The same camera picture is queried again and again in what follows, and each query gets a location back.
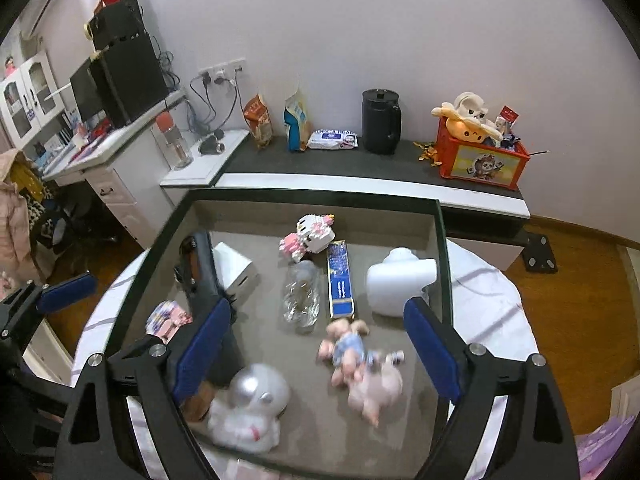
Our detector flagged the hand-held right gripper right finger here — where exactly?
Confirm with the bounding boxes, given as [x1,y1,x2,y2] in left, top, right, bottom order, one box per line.
[402,296,581,480]

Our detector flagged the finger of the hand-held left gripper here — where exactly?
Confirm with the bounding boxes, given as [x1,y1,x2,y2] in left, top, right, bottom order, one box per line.
[36,272,99,314]

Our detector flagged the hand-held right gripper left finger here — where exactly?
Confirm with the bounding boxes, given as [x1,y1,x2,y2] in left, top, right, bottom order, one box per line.
[52,296,233,480]

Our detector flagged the pink printed packet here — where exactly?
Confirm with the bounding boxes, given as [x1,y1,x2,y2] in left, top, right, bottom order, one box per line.
[145,300,195,342]

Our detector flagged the white plush toy with ball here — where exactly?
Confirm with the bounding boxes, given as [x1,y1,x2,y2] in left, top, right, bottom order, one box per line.
[207,364,292,456]

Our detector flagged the pink pig figurine with doll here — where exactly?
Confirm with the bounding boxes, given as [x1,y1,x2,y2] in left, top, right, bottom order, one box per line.
[317,317,405,428]

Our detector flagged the pink storage box black rim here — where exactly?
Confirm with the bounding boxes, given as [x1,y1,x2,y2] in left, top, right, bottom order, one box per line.
[102,187,456,480]

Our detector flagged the long blue gold box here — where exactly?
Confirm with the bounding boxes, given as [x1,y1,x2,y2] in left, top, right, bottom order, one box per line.
[326,240,357,320]

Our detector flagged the clear plastic bottle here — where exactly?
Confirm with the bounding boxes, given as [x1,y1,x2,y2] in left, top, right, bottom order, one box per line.
[282,259,323,335]

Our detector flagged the black office chair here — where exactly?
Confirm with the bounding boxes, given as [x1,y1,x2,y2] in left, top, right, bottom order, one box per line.
[37,180,123,273]

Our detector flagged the white striped bedsheet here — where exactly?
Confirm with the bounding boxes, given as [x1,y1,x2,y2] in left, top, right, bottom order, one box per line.
[72,237,541,480]

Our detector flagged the pink jacket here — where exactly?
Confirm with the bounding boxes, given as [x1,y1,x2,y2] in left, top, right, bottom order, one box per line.
[0,150,46,286]

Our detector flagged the small white box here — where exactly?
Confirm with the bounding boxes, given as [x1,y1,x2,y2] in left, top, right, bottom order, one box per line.
[212,241,259,306]

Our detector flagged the white desk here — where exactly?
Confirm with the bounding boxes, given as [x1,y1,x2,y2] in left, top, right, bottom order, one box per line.
[42,87,188,251]

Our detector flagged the pink white block toy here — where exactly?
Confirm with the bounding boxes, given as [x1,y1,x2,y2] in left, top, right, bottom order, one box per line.
[279,214,335,263]

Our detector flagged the red capped water bottle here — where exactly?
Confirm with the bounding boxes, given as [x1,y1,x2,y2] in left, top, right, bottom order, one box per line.
[155,112,194,170]

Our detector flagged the white side table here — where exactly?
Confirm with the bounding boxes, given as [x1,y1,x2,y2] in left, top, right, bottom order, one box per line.
[160,129,251,241]

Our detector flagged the white glass door cabinet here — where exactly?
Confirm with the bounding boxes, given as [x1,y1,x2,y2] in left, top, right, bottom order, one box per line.
[0,50,66,148]

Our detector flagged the purple printed bedding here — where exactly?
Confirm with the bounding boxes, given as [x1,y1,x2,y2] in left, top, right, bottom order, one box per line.
[575,417,632,480]

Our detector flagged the orange toy crate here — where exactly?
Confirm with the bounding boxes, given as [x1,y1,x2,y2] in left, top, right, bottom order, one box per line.
[436,115,531,191]

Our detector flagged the black monitor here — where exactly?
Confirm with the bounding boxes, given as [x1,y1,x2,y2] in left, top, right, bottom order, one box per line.
[69,57,106,123]

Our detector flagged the small yellow toy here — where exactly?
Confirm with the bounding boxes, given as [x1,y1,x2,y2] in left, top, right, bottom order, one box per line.
[414,141,441,166]

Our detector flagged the black topped low cabinet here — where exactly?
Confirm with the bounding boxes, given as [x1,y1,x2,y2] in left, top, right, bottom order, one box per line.
[220,135,531,271]

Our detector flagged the large black case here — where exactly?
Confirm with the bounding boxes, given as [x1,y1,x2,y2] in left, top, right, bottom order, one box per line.
[85,0,169,128]

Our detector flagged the yellow plush toy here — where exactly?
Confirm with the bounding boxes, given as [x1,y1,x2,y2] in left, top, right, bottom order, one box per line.
[431,102,503,146]

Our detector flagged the wet wipes pack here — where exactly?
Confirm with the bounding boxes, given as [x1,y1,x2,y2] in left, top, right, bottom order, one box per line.
[306,128,360,151]

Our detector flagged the black kettle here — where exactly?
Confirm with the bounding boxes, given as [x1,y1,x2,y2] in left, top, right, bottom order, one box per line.
[361,88,402,155]

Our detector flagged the orange snack bag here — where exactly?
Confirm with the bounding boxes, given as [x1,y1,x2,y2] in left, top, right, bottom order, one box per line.
[243,94,275,150]

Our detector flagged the blue snack bag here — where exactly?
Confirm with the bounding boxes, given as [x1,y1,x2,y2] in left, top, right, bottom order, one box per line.
[283,91,313,153]

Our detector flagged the white air conditioner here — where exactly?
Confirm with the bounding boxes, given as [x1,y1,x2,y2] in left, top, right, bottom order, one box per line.
[20,0,71,38]

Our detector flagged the black metal bracket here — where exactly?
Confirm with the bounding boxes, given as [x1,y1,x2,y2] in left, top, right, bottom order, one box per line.
[522,232,558,275]

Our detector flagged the black power cables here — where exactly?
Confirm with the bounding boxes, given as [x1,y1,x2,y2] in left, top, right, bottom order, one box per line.
[187,77,241,136]

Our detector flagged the white wall power strip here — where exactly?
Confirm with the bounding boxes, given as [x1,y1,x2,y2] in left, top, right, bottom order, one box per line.
[198,57,247,83]

